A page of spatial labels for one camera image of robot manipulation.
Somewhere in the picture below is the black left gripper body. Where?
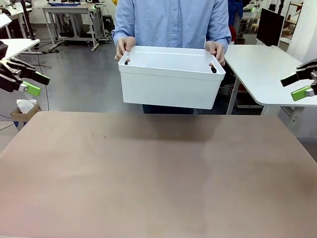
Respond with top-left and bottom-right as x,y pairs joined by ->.
0,63 -> 22,92

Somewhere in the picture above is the white plastic basket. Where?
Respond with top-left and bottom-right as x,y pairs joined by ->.
117,45 -> 226,110

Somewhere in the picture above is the person's left forearm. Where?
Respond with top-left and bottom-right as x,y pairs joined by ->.
205,24 -> 232,50

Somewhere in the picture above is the person's right forearm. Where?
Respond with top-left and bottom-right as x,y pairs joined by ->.
111,24 -> 136,47

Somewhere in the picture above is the person's left hand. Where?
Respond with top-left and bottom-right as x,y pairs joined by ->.
204,40 -> 226,67

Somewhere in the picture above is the person's right hand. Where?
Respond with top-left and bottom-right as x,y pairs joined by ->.
114,36 -> 137,62

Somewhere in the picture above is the white tissue paper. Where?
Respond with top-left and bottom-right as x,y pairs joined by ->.
16,99 -> 38,114

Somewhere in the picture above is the white curved table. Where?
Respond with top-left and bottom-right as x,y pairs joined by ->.
224,44 -> 317,116

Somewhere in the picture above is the brown cardboard box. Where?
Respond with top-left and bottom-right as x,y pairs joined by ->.
10,103 -> 43,131

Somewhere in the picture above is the white rounded table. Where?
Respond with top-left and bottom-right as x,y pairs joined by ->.
0,38 -> 41,67

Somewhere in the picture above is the wooden shelf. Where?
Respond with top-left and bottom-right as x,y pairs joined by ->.
278,1 -> 305,52

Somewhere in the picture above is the black monitor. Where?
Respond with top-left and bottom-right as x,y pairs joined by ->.
256,7 -> 285,47

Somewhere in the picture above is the black stand pole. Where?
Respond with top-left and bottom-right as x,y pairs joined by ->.
21,0 -> 35,40

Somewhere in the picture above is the blue mat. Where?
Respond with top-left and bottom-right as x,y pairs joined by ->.
48,1 -> 81,7

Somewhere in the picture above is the person in dark blue jacket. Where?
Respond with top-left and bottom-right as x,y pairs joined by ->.
227,0 -> 245,28

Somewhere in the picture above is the person in blue shirt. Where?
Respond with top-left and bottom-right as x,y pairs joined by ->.
111,0 -> 232,115

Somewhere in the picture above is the white desk dark frame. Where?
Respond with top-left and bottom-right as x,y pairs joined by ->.
0,2 -> 34,40

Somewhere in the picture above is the grey frame work table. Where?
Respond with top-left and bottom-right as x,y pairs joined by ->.
42,1 -> 113,52

